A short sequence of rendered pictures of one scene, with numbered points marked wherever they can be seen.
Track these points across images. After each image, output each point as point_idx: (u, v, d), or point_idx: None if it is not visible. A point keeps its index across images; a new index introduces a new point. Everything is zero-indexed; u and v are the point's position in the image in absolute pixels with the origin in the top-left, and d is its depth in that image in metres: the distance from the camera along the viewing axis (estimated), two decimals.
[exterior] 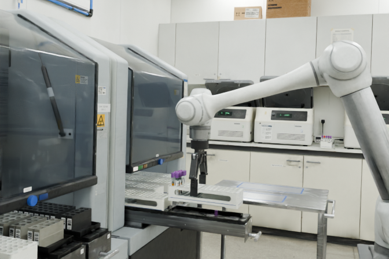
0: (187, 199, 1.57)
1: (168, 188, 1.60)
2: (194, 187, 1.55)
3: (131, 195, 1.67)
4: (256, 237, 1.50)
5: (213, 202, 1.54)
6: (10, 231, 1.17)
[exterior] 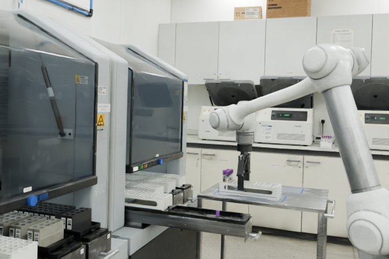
0: (235, 193, 1.90)
1: (219, 184, 1.94)
2: (241, 182, 1.87)
3: (131, 195, 1.67)
4: (256, 237, 1.50)
5: (257, 195, 1.86)
6: (10, 231, 1.17)
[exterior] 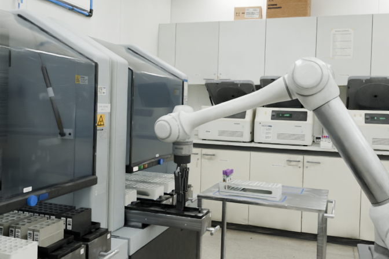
0: (235, 193, 1.90)
1: (219, 184, 1.94)
2: None
3: None
4: (213, 231, 1.56)
5: (257, 195, 1.86)
6: (10, 231, 1.17)
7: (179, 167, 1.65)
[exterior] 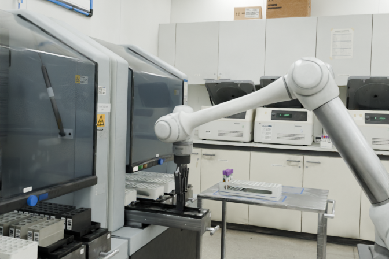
0: (235, 193, 1.90)
1: (219, 184, 1.94)
2: None
3: None
4: (212, 231, 1.56)
5: (257, 195, 1.86)
6: (10, 231, 1.17)
7: (179, 167, 1.65)
